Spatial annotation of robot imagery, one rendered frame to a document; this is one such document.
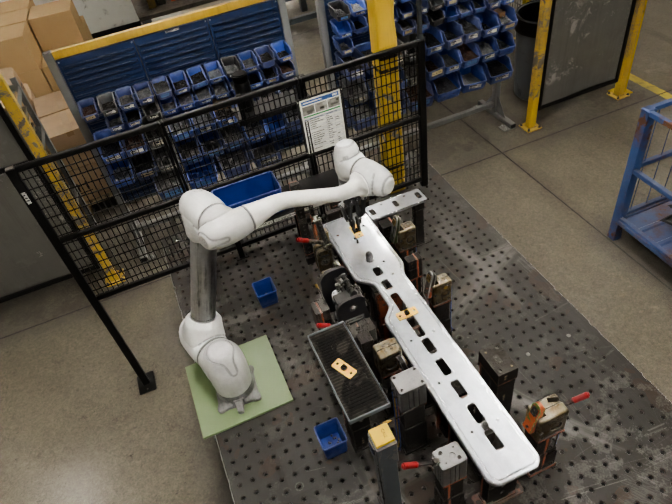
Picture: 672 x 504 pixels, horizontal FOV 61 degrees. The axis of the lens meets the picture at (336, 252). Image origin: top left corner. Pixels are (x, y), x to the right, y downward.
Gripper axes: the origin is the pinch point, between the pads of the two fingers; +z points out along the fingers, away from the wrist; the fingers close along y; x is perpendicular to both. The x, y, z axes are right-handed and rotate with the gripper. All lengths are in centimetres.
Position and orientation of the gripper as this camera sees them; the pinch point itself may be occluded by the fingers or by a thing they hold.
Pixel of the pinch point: (355, 224)
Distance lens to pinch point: 243.5
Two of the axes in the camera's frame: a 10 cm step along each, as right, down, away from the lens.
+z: 1.2, 7.2, 6.8
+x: -3.8, -6.0, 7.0
